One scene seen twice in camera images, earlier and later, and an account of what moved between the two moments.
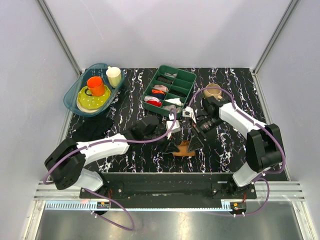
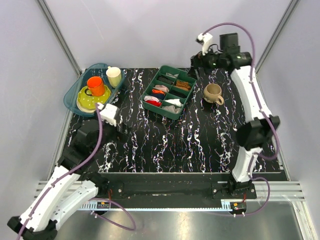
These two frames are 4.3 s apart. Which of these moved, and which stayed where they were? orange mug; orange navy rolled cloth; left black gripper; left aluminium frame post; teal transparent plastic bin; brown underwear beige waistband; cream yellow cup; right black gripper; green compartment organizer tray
Moved: right black gripper; brown underwear beige waistband; left black gripper
Stayed: cream yellow cup; green compartment organizer tray; orange navy rolled cloth; orange mug; teal transparent plastic bin; left aluminium frame post
